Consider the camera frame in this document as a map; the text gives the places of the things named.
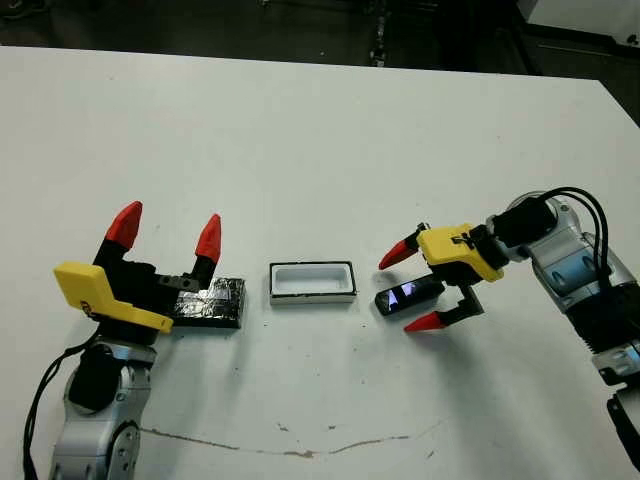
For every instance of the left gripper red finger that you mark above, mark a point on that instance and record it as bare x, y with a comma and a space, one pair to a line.
210, 240
125, 225

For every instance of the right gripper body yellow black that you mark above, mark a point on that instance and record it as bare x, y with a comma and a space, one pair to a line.
455, 250

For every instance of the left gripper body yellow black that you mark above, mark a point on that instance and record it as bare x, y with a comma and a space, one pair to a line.
130, 315

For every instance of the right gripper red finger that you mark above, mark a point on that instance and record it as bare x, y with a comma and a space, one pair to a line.
425, 322
397, 255

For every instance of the black phone-like camera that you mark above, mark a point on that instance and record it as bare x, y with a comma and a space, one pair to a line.
395, 299

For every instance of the black camera box lid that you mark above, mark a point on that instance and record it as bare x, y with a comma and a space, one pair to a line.
220, 305

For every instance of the white camera box base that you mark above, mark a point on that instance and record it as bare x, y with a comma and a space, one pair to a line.
310, 299

